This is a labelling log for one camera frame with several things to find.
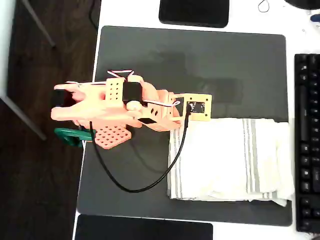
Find large black desk mat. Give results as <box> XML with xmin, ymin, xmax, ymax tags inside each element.
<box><xmin>76</xmin><ymin>24</ymin><xmax>293</xmax><ymax>227</ymax></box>

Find orange framed gripper camera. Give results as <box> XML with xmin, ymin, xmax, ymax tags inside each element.
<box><xmin>174</xmin><ymin>93</ymin><xmax>213</xmax><ymax>123</ymax></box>

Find white red servo wire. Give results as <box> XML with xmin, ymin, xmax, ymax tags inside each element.
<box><xmin>107</xmin><ymin>70</ymin><xmax>135</xmax><ymax>82</ymax></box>

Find green table clamp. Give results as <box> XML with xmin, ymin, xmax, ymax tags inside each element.
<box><xmin>54</xmin><ymin>127</ymin><xmax>97</xmax><ymax>149</ymax></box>

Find round black object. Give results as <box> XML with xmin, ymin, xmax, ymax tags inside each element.
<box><xmin>284</xmin><ymin>0</ymin><xmax>320</xmax><ymax>10</ymax></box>

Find thin black wire loop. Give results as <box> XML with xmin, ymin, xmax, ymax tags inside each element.
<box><xmin>258</xmin><ymin>0</ymin><xmax>271</xmax><ymax>13</ymax></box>

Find white striped towel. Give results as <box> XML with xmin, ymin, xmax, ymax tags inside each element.
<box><xmin>166</xmin><ymin>117</ymin><xmax>296</xmax><ymax>207</ymax></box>

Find white side table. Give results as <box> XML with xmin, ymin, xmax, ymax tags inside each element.
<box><xmin>0</xmin><ymin>0</ymin><xmax>57</xmax><ymax>141</ymax></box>

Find black camera cable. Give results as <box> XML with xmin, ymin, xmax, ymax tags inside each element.
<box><xmin>89</xmin><ymin>111</ymin><xmax>192</xmax><ymax>193</ymax></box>

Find black tablet top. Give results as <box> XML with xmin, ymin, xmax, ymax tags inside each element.
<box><xmin>158</xmin><ymin>0</ymin><xmax>230</xmax><ymax>29</ymax></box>

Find black keyboard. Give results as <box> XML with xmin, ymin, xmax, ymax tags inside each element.
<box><xmin>293</xmin><ymin>53</ymin><xmax>320</xmax><ymax>233</ymax></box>

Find black tablet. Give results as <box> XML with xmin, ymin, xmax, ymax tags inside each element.
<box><xmin>158</xmin><ymin>0</ymin><xmax>230</xmax><ymax>29</ymax></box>
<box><xmin>73</xmin><ymin>214</ymin><xmax>214</xmax><ymax>240</ymax></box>

